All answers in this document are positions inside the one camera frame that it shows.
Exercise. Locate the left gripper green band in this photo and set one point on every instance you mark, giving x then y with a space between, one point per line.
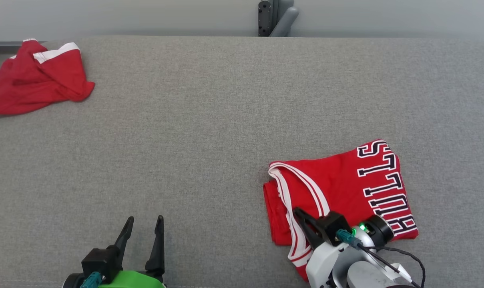
133 280

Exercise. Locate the grey fabric sofa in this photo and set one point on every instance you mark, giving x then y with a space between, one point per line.
185 140

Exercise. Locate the red garment with white trim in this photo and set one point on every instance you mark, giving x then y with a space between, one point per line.
33 84

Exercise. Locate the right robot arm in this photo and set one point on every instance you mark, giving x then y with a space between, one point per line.
370 272

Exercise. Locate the red basketball jersey number 23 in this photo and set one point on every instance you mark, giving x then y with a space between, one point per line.
346 184

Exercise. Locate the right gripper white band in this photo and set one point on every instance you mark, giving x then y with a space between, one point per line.
322 264

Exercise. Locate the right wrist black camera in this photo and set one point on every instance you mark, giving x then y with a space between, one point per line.
334 224

